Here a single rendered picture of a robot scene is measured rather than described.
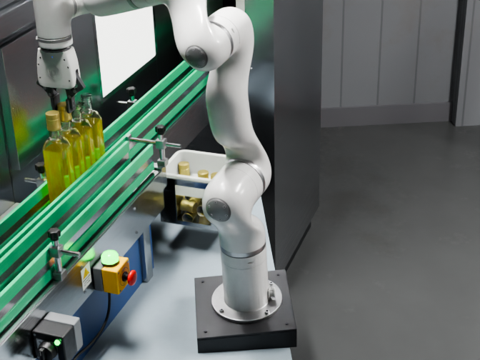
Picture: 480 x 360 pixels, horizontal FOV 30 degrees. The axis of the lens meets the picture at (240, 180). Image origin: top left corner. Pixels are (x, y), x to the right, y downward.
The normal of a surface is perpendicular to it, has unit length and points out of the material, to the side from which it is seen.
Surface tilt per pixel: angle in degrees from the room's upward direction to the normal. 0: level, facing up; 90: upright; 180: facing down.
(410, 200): 0
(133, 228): 90
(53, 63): 89
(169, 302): 0
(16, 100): 90
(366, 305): 0
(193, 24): 48
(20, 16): 90
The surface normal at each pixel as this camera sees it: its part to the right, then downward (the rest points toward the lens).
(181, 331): -0.03, -0.88
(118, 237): 0.94, 0.14
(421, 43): 0.07, 0.46
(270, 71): -0.33, 0.44
